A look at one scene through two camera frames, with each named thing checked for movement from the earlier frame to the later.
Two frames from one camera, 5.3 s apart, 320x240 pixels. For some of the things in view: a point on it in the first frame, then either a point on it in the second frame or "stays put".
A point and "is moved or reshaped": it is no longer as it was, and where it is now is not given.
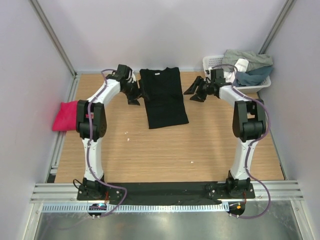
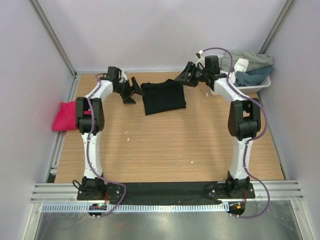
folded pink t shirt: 65,118 stays put
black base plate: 166,190 stays put
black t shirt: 164,97 is moved or reshaped
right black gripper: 192,90 -> 183,76
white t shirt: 241,65 stays put
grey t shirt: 255,60 stays put
